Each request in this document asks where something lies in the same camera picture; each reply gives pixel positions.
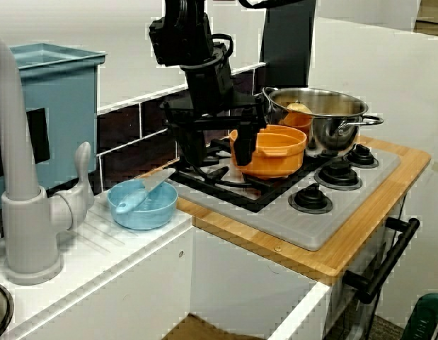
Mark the blue plastic bin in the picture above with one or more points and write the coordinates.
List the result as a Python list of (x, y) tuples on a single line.
[(63, 117)]

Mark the brown cardboard piece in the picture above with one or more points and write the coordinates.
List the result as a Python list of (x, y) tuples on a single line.
[(204, 329)]

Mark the dark grey upright panel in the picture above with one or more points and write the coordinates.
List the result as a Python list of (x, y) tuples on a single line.
[(287, 46)]

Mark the yellow toy chicken drumstick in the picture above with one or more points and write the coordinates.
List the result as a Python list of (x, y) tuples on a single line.
[(299, 107)]

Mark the light blue plastic bowl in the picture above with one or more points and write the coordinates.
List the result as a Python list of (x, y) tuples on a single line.
[(148, 216)]

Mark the black stove knob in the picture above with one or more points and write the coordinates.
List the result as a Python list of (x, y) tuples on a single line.
[(311, 199), (339, 173), (362, 154)]

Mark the grey toy stove plate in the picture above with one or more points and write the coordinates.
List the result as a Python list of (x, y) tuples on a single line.
[(293, 226)]

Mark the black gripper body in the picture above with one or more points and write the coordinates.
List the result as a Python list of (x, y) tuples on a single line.
[(211, 88)]

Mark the black burner grate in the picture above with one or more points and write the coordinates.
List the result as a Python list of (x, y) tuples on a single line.
[(261, 202)]

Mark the stainless steel pot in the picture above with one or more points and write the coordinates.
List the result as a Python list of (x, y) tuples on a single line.
[(332, 138)]

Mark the orange plastic pot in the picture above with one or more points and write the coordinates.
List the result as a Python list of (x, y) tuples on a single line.
[(279, 159)]

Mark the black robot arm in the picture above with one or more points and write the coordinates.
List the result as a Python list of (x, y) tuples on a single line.
[(185, 32)]

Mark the green clamp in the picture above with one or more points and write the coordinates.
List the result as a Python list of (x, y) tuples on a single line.
[(427, 318)]

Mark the grey toy faucet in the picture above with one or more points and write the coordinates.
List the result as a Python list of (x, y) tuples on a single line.
[(31, 219)]

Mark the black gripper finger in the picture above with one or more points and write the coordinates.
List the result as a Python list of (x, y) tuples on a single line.
[(192, 147), (246, 143)]

